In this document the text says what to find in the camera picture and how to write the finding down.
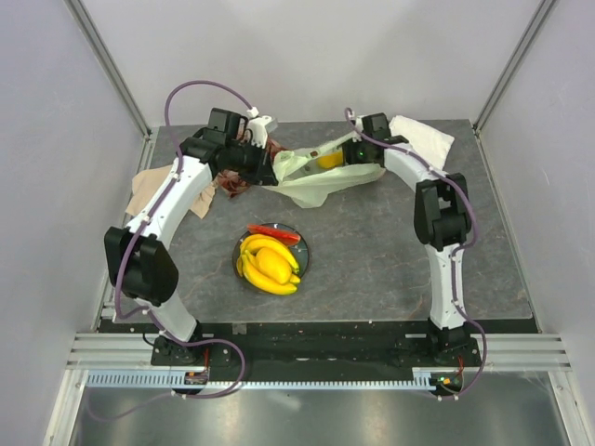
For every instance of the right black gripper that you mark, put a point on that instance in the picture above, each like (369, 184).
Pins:
(349, 151)

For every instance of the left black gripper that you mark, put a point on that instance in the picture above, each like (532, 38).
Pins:
(263, 175)

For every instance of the pale green plastic bag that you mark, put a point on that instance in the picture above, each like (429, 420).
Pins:
(300, 178)

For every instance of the yellow banana bunch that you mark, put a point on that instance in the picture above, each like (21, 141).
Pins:
(256, 242)
(265, 284)

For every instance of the red watermelon slice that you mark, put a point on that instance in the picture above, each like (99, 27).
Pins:
(286, 237)

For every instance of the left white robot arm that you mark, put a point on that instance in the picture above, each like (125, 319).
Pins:
(139, 264)

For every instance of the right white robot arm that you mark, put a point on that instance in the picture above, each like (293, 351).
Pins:
(443, 219)

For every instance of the white folded towel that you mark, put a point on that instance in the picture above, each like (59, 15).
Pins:
(431, 144)

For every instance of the blue ceramic plate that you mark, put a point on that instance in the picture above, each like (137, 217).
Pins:
(300, 251)

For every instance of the beige cloth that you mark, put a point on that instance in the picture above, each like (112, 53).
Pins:
(147, 182)

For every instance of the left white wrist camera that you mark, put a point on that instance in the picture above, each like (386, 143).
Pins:
(259, 126)

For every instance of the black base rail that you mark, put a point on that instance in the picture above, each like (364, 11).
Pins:
(319, 352)

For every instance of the right aluminium frame post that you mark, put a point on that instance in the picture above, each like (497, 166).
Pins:
(528, 37)

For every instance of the aluminium frame post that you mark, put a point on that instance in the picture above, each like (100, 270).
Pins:
(528, 37)
(91, 33)

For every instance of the left aluminium frame post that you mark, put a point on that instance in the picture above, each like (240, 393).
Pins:
(91, 33)

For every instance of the white slotted cable duct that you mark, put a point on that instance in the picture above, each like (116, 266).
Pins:
(178, 379)

